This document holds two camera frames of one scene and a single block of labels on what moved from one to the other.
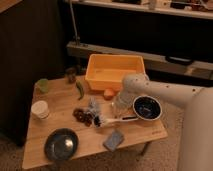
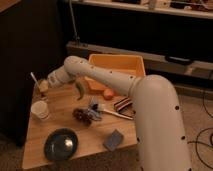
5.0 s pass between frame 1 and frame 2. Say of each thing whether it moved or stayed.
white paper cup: stayed
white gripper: moved
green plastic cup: stayed
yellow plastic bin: stayed
